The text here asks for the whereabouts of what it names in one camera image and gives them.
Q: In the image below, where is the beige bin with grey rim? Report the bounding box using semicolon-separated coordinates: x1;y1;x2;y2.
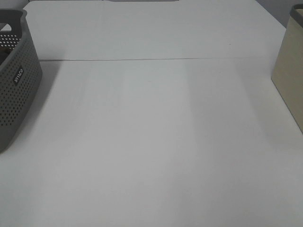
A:
271;4;303;131

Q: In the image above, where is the grey perforated plastic basket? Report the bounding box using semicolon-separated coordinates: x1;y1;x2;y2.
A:
0;9;43;151

